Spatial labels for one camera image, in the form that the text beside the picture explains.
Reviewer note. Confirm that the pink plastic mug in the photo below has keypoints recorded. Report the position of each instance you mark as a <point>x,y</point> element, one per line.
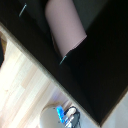
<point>65,25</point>

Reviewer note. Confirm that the dark wooden drawer cabinet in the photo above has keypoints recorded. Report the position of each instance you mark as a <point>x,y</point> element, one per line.
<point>100,60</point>

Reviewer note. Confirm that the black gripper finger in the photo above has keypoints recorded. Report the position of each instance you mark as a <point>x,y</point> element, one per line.
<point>1,52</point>

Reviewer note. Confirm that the white round device blue part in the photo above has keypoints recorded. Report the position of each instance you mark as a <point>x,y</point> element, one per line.
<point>58,116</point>

